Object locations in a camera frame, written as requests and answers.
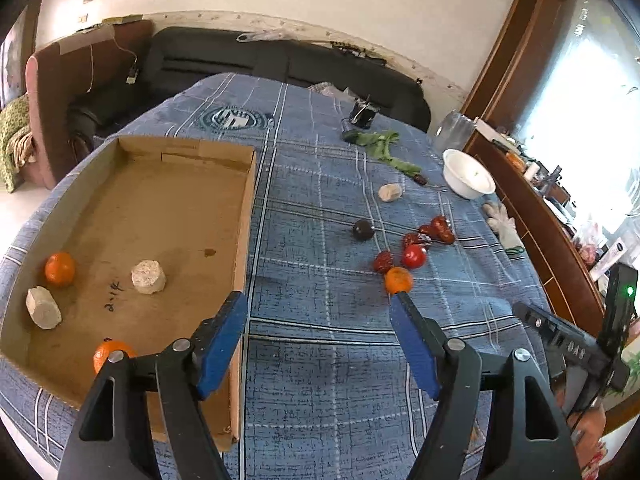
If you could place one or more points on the flat green object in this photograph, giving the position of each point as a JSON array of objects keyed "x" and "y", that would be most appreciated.
[{"x": 122, "y": 19}]

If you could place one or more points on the black leather sofa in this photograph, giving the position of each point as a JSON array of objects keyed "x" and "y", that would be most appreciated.
[{"x": 225, "y": 55}]

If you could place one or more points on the dark purple plum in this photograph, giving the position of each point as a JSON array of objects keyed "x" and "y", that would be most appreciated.
[{"x": 363, "y": 230}]

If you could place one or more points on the red tomato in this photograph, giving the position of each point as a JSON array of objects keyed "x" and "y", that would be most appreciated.
[{"x": 414, "y": 256}]

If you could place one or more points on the white yam chunk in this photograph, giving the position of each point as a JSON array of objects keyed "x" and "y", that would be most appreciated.
[
  {"x": 43, "y": 307},
  {"x": 148, "y": 277},
  {"x": 390, "y": 192}
]

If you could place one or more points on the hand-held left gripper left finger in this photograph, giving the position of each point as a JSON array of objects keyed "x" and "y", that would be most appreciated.
[{"x": 220, "y": 350}]

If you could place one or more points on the white work glove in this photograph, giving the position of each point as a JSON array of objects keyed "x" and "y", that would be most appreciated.
[{"x": 502, "y": 225}]

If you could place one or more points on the small black clip object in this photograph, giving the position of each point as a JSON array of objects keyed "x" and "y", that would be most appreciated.
[{"x": 363, "y": 112}]

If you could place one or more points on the orange mandarin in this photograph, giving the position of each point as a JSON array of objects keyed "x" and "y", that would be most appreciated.
[
  {"x": 398, "y": 280},
  {"x": 111, "y": 352},
  {"x": 59, "y": 269}
]

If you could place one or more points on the green patterned cloth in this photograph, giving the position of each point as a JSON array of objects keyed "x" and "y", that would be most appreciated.
[{"x": 12, "y": 130}]

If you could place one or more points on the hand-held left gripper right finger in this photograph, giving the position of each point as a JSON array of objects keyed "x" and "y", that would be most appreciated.
[{"x": 412, "y": 345}]

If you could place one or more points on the green leafy vegetable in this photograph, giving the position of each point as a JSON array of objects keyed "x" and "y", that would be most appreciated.
[{"x": 382, "y": 142}]

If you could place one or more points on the clear plastic jar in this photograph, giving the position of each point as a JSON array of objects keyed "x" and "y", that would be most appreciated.
[{"x": 452, "y": 127}]

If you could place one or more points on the white bowl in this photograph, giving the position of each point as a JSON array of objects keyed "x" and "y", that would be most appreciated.
[{"x": 467, "y": 174}]

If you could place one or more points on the clear plastic bag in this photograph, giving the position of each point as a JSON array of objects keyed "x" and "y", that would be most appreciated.
[{"x": 262, "y": 35}]

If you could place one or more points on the shallow cardboard box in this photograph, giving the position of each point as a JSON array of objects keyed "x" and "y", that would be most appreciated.
[{"x": 150, "y": 210}]

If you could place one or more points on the blue plaid blanket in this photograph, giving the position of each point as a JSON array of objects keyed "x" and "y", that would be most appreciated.
[{"x": 320, "y": 270}]

